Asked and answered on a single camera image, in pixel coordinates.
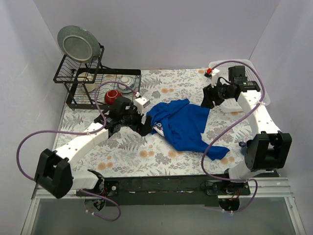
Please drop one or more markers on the black wire dish rack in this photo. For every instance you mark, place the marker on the black wire dish rack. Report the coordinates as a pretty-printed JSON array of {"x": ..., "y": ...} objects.
[{"x": 103, "y": 77}]

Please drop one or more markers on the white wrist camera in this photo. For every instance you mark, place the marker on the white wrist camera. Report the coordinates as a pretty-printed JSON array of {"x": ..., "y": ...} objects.
[
  {"x": 141, "y": 103},
  {"x": 213, "y": 74}
]

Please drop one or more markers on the white blue patterned bowl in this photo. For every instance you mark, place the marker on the white blue patterned bowl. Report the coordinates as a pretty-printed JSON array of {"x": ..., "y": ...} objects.
[{"x": 127, "y": 80}]

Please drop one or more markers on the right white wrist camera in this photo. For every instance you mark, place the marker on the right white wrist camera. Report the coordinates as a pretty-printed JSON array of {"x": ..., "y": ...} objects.
[{"x": 213, "y": 74}]

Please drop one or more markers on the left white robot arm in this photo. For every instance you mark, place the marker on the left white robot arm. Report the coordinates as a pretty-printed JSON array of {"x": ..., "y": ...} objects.
[{"x": 55, "y": 167}]

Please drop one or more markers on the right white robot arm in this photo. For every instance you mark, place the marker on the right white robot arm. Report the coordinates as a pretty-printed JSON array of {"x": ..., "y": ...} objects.
[{"x": 269, "y": 148}]

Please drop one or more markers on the grey green plate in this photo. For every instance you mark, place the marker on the grey green plate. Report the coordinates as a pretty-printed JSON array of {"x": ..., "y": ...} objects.
[{"x": 79, "y": 44}]

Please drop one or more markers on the red bowl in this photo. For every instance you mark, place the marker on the red bowl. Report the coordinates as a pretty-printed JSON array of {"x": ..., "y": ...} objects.
[{"x": 111, "y": 96}]

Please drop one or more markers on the dark blue mug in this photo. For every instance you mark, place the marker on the dark blue mug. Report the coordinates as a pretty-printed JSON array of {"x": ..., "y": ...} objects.
[{"x": 242, "y": 147}]

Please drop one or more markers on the blue printed t shirt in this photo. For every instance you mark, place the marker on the blue printed t shirt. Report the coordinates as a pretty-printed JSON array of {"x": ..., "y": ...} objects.
[{"x": 183, "y": 124}]

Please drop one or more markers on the cream mug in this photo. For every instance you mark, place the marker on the cream mug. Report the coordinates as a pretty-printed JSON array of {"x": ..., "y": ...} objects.
[{"x": 86, "y": 80}]

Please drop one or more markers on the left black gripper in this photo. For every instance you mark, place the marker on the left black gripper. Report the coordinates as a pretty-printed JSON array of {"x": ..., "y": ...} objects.
[{"x": 141, "y": 123}]

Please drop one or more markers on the white plastic basket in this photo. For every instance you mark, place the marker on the white plastic basket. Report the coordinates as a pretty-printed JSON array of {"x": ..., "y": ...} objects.
[{"x": 230, "y": 105}]

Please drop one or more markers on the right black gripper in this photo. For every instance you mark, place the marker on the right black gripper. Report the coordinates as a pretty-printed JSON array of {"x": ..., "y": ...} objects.
[{"x": 214, "y": 92}]

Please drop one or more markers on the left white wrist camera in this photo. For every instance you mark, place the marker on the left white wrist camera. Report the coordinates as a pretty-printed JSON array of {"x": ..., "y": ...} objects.
[{"x": 141, "y": 103}]

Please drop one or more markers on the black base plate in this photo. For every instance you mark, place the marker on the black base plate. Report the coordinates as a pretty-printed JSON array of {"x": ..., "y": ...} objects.
[{"x": 170, "y": 190}]

